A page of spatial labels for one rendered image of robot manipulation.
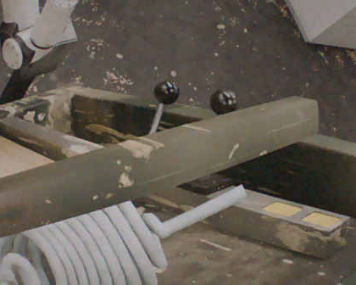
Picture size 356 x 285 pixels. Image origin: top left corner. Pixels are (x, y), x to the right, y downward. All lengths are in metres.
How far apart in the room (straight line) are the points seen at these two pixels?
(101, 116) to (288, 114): 1.15
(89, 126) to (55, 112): 0.10
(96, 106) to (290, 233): 0.81
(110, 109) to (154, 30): 1.65
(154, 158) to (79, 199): 0.04
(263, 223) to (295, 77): 2.71
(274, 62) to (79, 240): 3.11
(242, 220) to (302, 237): 0.11
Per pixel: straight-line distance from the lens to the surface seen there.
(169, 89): 0.98
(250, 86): 3.21
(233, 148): 0.31
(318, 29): 3.62
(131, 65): 2.88
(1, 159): 1.21
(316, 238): 0.74
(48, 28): 1.20
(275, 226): 0.78
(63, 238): 0.34
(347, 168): 0.98
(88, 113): 1.51
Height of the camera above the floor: 2.18
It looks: 51 degrees down
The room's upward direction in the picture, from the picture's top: 52 degrees clockwise
